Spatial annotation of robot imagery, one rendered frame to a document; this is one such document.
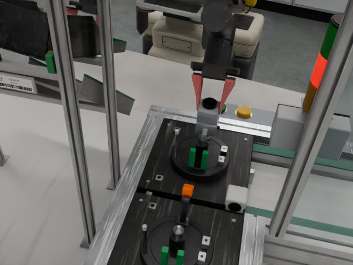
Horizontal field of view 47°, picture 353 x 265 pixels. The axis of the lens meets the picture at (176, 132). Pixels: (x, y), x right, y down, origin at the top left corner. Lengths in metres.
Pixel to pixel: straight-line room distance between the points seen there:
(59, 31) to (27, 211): 0.56
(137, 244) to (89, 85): 0.32
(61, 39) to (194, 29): 1.07
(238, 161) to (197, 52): 0.74
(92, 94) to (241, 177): 0.38
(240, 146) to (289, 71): 2.20
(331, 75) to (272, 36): 3.01
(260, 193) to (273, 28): 2.85
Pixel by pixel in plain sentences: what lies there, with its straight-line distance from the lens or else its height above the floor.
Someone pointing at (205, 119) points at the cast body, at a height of 1.11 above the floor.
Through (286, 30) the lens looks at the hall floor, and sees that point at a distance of 3.76.
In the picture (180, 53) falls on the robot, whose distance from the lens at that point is 1.66.
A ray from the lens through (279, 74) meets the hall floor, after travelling 3.14.
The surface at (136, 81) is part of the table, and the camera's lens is 1.40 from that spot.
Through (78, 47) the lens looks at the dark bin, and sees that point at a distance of 0.75.
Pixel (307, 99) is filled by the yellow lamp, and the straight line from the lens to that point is 0.68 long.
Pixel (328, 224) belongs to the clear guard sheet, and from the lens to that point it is 0.87.
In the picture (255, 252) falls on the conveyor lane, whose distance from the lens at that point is 0.85.
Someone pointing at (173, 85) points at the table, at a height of 0.86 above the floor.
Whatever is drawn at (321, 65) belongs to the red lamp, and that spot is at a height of 1.35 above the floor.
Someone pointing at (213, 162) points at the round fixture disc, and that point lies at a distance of 0.95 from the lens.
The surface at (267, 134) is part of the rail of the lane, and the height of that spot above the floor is 0.96.
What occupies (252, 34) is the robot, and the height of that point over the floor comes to 0.81.
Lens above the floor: 1.67
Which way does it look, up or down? 42 degrees down
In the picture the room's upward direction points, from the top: 4 degrees clockwise
